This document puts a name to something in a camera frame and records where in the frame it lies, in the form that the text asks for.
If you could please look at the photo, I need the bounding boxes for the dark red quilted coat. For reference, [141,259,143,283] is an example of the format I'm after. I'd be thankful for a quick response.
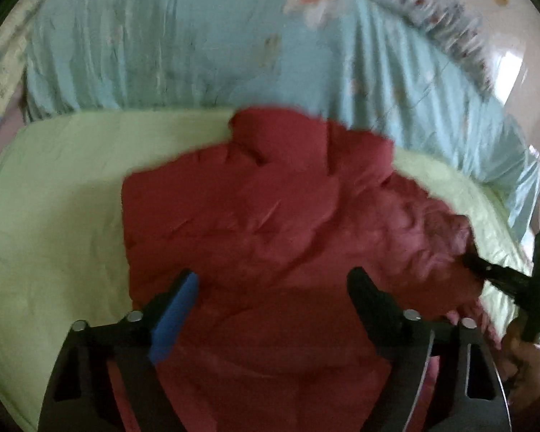
[105,105,507,432]

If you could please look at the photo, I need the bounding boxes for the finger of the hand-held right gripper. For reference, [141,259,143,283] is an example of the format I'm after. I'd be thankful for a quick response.
[461,252,534,300]

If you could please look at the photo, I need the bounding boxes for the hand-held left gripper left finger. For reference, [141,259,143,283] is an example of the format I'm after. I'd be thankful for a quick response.
[38,270,199,432]

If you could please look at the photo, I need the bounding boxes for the light blue floral quilt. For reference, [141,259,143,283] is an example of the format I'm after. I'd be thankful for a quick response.
[22,0,540,244]

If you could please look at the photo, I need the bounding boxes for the grey printed pillow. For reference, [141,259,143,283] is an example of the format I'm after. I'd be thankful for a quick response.
[346,0,496,97]

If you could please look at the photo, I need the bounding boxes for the light green blanket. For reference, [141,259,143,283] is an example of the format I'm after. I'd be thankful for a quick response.
[0,108,534,421]

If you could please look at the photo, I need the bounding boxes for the person's right hand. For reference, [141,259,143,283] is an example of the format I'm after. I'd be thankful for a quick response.
[504,319,540,408]

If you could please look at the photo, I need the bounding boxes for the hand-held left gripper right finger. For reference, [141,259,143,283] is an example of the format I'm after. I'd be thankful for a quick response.
[346,266,511,432]

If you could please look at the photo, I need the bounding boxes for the yellow animal print pillow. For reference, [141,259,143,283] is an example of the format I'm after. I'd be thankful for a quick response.
[0,0,64,145]

